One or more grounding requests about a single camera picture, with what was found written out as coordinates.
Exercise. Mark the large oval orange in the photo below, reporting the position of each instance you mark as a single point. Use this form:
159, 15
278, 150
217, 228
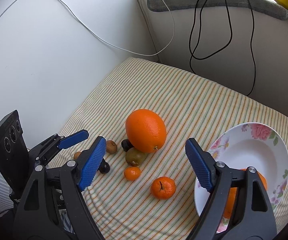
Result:
145, 130

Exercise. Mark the small tangerine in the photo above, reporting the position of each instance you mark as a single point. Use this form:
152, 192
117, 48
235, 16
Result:
132, 173

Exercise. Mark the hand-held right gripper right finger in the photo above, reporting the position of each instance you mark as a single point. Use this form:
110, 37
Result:
198, 167

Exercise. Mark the blue striped cloth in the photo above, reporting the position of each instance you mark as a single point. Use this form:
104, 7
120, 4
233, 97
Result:
67, 220

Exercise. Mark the small brown kiwi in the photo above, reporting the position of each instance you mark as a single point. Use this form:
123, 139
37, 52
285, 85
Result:
111, 147

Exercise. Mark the dark plum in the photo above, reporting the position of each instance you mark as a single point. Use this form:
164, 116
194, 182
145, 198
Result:
104, 168
125, 145

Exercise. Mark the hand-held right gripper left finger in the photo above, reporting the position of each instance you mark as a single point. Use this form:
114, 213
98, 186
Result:
91, 165

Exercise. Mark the round orange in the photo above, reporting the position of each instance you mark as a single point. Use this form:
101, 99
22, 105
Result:
230, 200

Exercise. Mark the striped blanket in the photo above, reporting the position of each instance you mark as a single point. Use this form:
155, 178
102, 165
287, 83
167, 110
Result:
183, 100

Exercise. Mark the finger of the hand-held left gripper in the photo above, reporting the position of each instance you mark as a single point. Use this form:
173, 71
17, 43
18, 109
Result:
55, 173
72, 138

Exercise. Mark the tangerine with stem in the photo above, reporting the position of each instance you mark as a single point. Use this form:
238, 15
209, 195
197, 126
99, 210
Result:
164, 188

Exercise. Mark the white floral plate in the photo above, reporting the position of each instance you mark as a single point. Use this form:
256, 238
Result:
248, 152

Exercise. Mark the small orange-brown fruit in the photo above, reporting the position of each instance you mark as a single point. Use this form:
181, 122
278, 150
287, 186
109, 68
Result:
77, 155

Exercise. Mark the green kiwi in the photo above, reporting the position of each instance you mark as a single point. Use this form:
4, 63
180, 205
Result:
135, 157

